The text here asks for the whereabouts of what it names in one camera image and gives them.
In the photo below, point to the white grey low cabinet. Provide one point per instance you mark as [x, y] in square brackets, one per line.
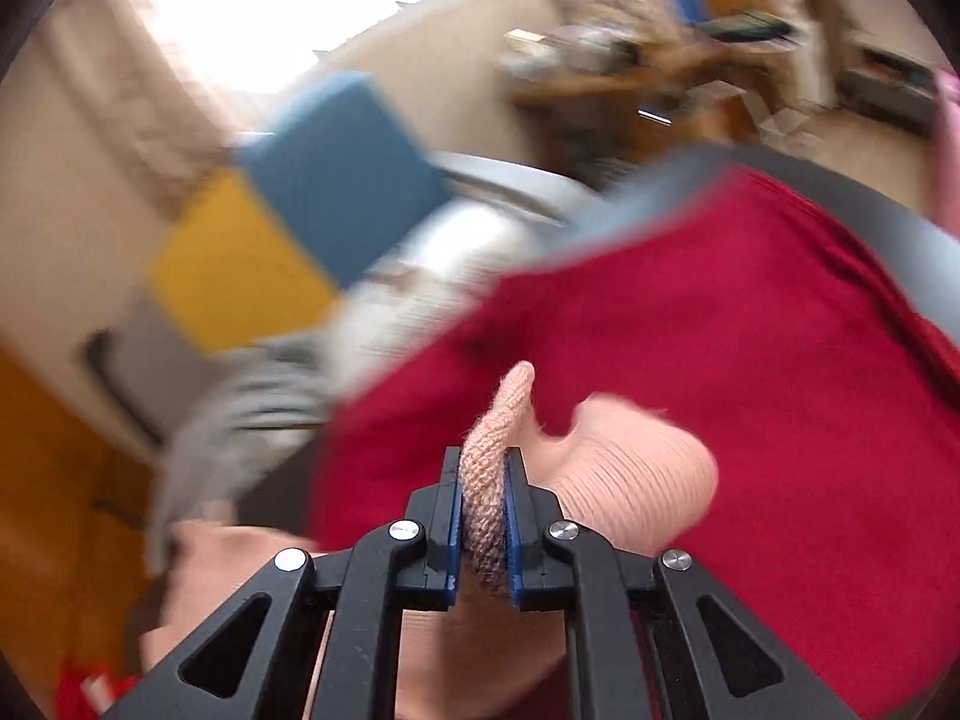
[892, 86]

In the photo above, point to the wooden desk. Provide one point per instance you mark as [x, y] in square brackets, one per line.
[600, 82]

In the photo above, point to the red and white garment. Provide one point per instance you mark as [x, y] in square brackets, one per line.
[90, 690]

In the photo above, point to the white printed cushion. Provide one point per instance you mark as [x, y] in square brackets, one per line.
[450, 255]

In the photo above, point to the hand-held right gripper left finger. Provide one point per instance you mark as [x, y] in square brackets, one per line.
[450, 532]

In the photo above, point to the pink bedding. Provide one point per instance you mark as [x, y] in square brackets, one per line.
[946, 142]

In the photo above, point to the pink knit sweater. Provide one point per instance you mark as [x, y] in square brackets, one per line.
[637, 480]

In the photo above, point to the blue plastic box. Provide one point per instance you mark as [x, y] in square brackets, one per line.
[682, 0]

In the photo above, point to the grey hoodie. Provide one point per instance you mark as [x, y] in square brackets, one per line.
[225, 420]

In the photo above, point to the orange wooden wardrobe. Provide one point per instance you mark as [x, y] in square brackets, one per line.
[60, 502]

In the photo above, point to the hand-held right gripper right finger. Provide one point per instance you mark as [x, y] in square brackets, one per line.
[516, 540]

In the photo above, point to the dark red garment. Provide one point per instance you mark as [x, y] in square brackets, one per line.
[750, 352]

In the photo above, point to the bright window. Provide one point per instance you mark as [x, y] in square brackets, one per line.
[300, 0]

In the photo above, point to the grey yellow blue armchair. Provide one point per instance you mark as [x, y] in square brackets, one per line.
[337, 165]

